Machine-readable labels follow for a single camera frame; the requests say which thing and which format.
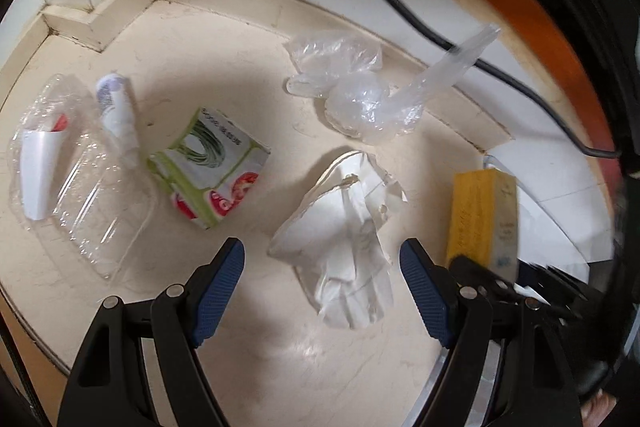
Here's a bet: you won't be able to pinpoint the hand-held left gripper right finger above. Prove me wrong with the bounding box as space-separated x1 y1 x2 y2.
399 238 585 427

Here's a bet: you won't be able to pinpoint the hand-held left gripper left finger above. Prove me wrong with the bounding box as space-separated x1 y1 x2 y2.
57 237 246 427

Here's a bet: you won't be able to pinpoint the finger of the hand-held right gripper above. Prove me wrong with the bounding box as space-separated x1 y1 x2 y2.
449 254 591 323

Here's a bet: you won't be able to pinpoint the yellow white paper box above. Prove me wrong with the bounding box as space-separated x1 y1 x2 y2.
445 169 521 280

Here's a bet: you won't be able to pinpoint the white glove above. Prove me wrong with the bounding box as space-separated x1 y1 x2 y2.
267 150 408 332

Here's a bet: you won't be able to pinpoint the green white crumpled carton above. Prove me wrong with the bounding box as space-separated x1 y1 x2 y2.
146 107 272 230

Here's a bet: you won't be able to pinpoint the clear plastic tray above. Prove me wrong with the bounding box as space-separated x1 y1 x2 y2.
7 73 158 282

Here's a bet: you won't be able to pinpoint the small white bottle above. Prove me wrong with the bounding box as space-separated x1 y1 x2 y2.
95 72 142 168

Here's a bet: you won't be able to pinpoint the clear crumpled plastic bag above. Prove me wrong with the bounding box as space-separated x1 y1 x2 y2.
285 24 502 145

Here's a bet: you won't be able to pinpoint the white paper cup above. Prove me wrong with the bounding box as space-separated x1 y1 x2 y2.
19 129 67 222

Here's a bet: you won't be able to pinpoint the black cable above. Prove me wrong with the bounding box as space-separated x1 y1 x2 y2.
290 0 621 158

